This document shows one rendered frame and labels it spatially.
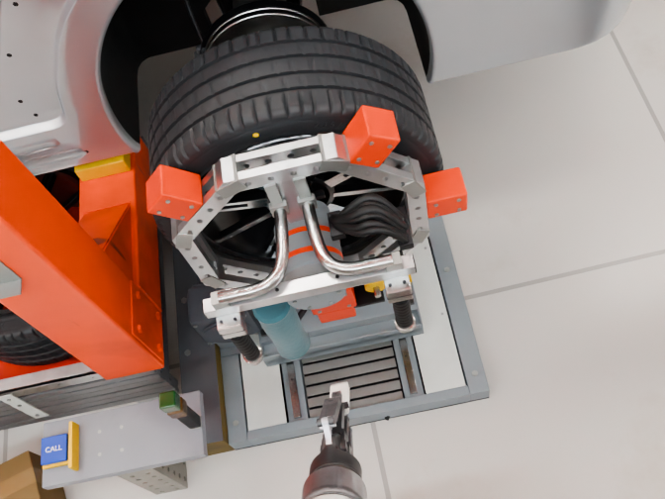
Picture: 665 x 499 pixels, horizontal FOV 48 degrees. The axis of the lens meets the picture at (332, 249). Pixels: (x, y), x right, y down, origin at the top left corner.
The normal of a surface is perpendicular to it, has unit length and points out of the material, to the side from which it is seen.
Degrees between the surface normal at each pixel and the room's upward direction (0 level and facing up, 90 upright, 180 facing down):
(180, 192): 45
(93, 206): 0
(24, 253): 90
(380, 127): 35
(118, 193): 0
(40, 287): 90
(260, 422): 0
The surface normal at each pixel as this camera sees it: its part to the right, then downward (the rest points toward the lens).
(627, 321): -0.16, -0.46
